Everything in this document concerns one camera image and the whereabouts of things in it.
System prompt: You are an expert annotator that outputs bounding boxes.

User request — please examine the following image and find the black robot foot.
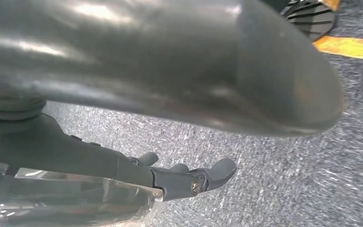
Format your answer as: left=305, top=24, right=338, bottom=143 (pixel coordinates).
left=280, top=0, right=337, bottom=43

